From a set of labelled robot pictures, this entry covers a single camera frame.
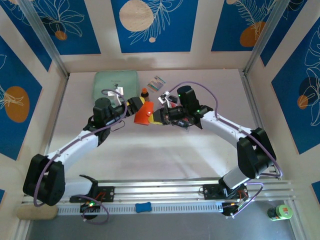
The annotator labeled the aluminium frame post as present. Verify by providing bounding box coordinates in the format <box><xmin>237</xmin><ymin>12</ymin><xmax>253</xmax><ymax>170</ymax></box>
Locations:
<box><xmin>17</xmin><ymin>0</ymin><xmax>70</xmax><ymax>79</ymax></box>
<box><xmin>243</xmin><ymin>0</ymin><xmax>293</xmax><ymax>76</ymax></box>

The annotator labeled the orange felt card holder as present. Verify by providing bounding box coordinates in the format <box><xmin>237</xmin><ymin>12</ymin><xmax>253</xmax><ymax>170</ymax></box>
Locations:
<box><xmin>133</xmin><ymin>101</ymin><xmax>155</xmax><ymax>126</ymax></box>

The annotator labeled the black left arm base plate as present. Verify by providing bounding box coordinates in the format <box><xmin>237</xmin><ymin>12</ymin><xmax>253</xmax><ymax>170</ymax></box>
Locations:
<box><xmin>69</xmin><ymin>186</ymin><xmax>116</xmax><ymax>204</ymax></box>

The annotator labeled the mint green zip pouch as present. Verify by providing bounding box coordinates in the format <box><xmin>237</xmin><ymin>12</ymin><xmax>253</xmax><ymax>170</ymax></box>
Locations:
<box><xmin>92</xmin><ymin>70</ymin><xmax>140</xmax><ymax>108</ymax></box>

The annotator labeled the blue white sachet packet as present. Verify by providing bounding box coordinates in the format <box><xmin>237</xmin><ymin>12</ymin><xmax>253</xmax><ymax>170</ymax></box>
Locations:
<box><xmin>146</xmin><ymin>75</ymin><xmax>167</xmax><ymax>93</ymax></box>

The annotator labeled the brown bottle orange cap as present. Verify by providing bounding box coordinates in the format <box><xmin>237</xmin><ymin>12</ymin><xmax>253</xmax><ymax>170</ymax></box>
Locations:
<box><xmin>140</xmin><ymin>87</ymin><xmax>151</xmax><ymax>102</ymax></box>

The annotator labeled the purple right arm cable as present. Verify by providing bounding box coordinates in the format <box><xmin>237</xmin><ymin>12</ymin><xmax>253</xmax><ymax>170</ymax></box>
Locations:
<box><xmin>169</xmin><ymin>81</ymin><xmax>285</xmax><ymax>221</ymax></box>

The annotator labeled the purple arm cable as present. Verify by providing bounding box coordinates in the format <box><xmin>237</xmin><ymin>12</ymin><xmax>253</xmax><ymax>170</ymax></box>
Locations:
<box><xmin>32</xmin><ymin>88</ymin><xmax>128</xmax><ymax>225</ymax></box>
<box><xmin>169</xmin><ymin>81</ymin><xmax>285</xmax><ymax>221</ymax></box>

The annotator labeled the white slotted cable duct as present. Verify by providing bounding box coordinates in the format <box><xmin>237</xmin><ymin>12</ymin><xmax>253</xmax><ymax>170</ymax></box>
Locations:
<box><xmin>56</xmin><ymin>201</ymin><xmax>224</xmax><ymax>215</ymax></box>

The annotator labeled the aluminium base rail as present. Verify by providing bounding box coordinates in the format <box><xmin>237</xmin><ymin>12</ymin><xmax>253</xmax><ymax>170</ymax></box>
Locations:
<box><xmin>21</xmin><ymin>177</ymin><xmax>297</xmax><ymax>204</ymax></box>

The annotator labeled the black electronics module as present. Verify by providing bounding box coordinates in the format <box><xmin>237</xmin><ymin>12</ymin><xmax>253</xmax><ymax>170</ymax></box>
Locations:
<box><xmin>221</xmin><ymin>201</ymin><xmax>242</xmax><ymax>219</ymax></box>
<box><xmin>79</xmin><ymin>201</ymin><xmax>101</xmax><ymax>222</ymax></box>

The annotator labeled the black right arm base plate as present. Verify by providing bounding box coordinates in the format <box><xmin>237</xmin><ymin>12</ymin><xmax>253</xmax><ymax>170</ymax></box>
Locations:
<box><xmin>202</xmin><ymin>183</ymin><xmax>249</xmax><ymax>201</ymax></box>

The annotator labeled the beige foam block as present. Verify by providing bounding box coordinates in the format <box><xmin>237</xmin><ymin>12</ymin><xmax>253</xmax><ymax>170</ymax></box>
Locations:
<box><xmin>16</xmin><ymin>204</ymin><xmax>59</xmax><ymax>221</ymax></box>

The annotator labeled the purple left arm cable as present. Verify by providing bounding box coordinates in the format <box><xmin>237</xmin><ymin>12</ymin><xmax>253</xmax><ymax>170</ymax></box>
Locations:
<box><xmin>32</xmin><ymin>88</ymin><xmax>128</xmax><ymax>225</ymax></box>

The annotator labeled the blue bone-shaped object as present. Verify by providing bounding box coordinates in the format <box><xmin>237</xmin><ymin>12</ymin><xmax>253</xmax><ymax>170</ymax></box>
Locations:
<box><xmin>134</xmin><ymin>202</ymin><xmax>153</xmax><ymax>214</ymax></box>

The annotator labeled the aluminium table side rail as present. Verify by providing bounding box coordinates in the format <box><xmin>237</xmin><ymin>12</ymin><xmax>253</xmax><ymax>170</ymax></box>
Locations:
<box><xmin>46</xmin><ymin>74</ymin><xmax>70</xmax><ymax>156</ymax></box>
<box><xmin>239</xmin><ymin>71</ymin><xmax>282</xmax><ymax>180</ymax></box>

